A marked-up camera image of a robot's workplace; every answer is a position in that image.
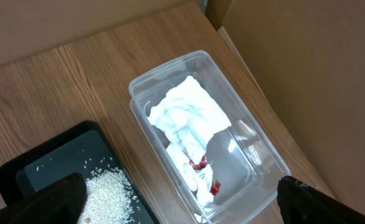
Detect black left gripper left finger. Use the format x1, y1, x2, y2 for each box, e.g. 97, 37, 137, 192
0, 172, 86, 224

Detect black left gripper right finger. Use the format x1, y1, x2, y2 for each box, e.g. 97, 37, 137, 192
277, 175, 365, 224

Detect red snack wrapper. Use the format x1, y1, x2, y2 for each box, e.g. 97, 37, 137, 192
189, 156, 221, 196

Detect white napkin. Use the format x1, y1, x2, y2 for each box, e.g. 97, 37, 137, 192
147, 76, 231, 207

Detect pile of white rice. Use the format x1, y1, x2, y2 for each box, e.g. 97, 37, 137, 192
35, 157, 142, 224

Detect black plastic tray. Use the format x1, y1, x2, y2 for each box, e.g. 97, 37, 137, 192
0, 121, 159, 223

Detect clear plastic bin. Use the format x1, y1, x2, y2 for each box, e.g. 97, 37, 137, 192
129, 50, 290, 223

